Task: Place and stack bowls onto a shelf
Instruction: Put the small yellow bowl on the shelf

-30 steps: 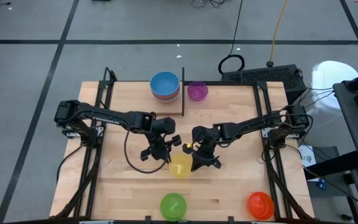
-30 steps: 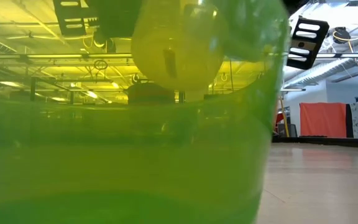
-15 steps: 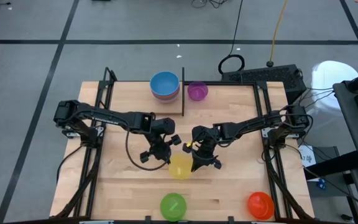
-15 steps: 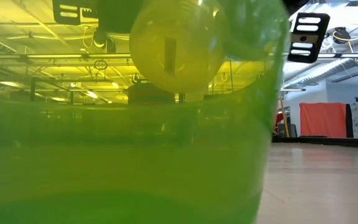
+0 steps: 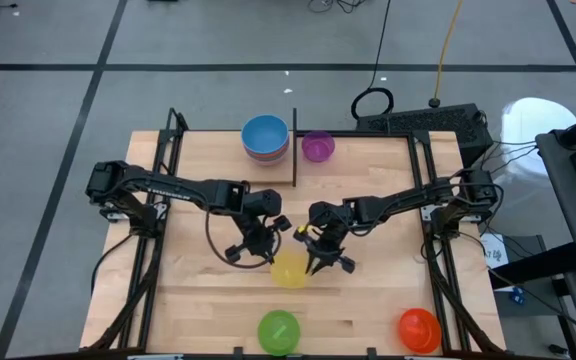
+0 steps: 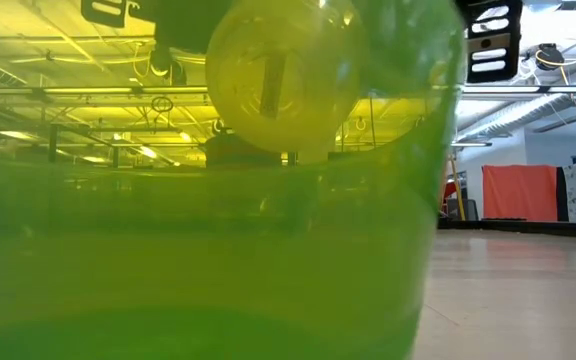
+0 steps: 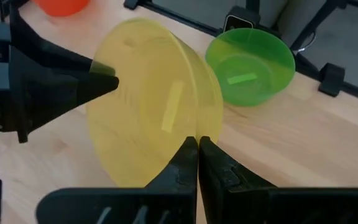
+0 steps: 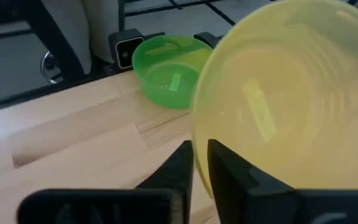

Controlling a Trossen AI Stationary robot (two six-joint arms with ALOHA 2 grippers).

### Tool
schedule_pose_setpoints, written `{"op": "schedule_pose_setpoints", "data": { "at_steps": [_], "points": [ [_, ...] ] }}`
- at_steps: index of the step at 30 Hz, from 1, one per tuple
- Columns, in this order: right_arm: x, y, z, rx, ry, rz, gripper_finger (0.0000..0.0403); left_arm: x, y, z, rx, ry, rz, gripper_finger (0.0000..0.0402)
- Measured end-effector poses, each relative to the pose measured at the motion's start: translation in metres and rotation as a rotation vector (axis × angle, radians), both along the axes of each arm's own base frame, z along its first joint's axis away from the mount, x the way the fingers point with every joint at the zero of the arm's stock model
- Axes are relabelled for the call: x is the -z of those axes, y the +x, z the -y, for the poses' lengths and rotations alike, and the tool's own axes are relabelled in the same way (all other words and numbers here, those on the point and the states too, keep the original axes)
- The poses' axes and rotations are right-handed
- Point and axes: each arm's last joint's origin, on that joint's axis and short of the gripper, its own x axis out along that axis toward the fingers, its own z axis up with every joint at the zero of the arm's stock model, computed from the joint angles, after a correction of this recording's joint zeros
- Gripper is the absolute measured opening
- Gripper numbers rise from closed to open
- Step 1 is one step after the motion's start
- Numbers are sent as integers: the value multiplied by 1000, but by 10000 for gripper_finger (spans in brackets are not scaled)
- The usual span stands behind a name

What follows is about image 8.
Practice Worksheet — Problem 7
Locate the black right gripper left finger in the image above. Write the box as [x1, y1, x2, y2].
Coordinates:
[17, 139, 195, 224]

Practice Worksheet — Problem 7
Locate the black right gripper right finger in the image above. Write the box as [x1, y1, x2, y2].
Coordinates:
[208, 138, 358, 224]

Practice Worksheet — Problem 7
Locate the green plastic bowl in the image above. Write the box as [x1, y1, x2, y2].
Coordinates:
[131, 34, 214, 110]

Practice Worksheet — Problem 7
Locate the yellow plastic bowl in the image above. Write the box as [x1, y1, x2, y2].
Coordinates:
[191, 0, 358, 200]

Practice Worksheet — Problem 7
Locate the black stand leg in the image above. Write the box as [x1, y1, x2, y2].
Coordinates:
[23, 0, 85, 82]

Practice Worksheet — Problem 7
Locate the black table-level camera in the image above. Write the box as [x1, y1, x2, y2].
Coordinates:
[108, 27, 145, 70]

